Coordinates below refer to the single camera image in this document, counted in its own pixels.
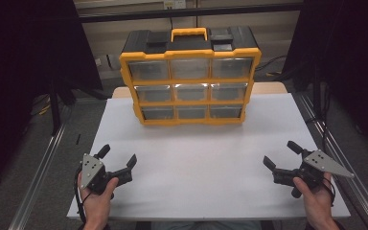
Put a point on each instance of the black metal stand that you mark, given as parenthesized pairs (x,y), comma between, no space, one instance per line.
(319,96)
(55,108)

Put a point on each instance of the aluminium floor rail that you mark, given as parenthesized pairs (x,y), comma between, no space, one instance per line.
(348,159)
(36,182)

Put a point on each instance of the person's right hand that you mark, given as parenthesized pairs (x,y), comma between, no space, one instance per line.
(317,207)

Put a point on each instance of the person's left hand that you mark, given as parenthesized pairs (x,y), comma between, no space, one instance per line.
(97,207)

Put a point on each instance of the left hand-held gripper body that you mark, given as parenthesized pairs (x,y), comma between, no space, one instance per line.
(91,169)

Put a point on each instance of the black curtain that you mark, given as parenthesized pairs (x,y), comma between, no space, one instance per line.
(19,80)
(348,64)

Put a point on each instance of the yellow black drawer organizer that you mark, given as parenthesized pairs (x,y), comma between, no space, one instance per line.
(188,50)

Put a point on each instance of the set of clear plastic drawers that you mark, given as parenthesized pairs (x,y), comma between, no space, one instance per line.
(190,68)

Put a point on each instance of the white wall outlet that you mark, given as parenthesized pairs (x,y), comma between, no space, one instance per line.
(174,4)

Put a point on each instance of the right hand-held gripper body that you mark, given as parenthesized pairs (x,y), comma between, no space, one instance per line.
(313,169)

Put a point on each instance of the black horizontal bar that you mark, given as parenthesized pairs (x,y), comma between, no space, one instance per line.
(188,13)

